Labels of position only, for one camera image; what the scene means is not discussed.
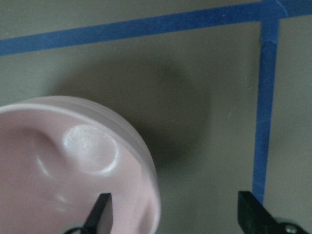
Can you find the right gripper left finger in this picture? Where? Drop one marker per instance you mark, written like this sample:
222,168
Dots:
98,213

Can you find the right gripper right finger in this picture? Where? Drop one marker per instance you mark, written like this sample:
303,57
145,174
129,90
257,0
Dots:
253,218

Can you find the pink bowl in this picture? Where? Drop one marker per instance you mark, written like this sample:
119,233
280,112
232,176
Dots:
58,154

